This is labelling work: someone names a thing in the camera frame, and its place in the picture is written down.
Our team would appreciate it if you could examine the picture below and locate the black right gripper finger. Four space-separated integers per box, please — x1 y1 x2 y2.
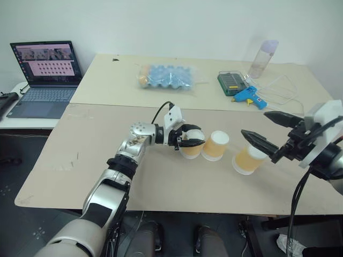
263 110 305 130
241 129 280 158

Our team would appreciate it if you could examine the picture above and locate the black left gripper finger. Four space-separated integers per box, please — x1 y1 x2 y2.
182 124 203 134
178 138 206 148

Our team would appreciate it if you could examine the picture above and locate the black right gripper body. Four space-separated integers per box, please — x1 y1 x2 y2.
270 120 323 164

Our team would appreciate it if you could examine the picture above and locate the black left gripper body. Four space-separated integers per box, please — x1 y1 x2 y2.
168 124 189 152

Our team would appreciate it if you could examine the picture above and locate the orange paper cup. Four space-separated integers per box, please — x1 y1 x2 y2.
201 130 230 162
231 145 267 176
180 130 206 160

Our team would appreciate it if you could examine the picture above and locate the crumpled white paper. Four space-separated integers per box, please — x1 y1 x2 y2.
277 233 305 257

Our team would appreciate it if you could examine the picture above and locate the blue hot glue gun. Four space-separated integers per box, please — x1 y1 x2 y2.
231 86 269 111

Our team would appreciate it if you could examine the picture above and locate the blue egg tray in bag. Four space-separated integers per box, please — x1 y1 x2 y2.
135 63 209 92

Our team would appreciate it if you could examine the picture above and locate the green screwdriver bit case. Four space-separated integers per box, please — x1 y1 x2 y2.
217 70 249 97

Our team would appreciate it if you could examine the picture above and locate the clear bottle with purple lid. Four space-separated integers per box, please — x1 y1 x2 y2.
247 40 280 79

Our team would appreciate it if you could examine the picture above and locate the dark rounded shape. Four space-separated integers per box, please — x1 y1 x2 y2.
193 224 227 257
131 220 165 257

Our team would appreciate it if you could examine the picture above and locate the grey open laptop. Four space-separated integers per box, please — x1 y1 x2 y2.
6 40 84 119

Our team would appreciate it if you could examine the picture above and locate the white side table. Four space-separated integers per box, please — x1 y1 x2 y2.
0 81 63 130

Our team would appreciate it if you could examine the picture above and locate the black device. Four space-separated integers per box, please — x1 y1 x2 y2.
0 92 20 122

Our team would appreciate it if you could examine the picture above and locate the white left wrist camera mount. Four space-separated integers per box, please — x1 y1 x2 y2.
163 105 186 132

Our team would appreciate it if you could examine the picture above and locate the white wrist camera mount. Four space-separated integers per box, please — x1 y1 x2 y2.
163 105 186 132
304 99 343 147

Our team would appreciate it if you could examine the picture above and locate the white cord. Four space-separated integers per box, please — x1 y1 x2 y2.
244 73 307 116

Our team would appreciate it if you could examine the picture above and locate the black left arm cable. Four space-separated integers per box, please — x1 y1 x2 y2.
151 101 174 125

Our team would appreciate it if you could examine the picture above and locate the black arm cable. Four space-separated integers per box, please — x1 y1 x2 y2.
287 115 343 257
151 101 174 125

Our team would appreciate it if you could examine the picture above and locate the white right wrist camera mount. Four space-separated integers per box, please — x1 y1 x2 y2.
304 99 343 147

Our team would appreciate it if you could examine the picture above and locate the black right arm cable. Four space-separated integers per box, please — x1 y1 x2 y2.
287 115 343 257

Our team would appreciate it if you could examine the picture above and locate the black table frame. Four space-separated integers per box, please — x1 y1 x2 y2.
237 213 297 257

